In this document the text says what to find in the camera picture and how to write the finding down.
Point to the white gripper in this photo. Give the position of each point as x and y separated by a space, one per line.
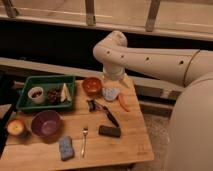
116 75

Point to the small orange bowl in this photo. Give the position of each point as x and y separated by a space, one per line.
92 86

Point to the purple bowl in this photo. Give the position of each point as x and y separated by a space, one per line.
46 123

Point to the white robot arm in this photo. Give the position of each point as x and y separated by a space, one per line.
190 146

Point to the green plastic tray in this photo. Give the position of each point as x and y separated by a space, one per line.
48 82

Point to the orange carrot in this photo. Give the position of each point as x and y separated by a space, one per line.
123 103

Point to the crumpled light blue cloth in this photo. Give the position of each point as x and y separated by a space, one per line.
110 94

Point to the wooden table board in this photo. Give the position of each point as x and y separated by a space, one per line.
42 154

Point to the black rectangular block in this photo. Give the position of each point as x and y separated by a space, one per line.
109 131

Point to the white wedge item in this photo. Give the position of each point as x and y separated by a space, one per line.
65 94

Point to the silver fork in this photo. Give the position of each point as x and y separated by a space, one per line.
85 133

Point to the dark grape bunch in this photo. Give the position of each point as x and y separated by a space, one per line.
54 95

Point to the white cup with contents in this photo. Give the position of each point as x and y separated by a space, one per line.
36 95

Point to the blue sponge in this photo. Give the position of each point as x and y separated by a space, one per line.
65 148

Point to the red yellow apple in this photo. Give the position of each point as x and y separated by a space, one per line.
16 128

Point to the black handled peeler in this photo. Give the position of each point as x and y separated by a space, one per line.
94 105

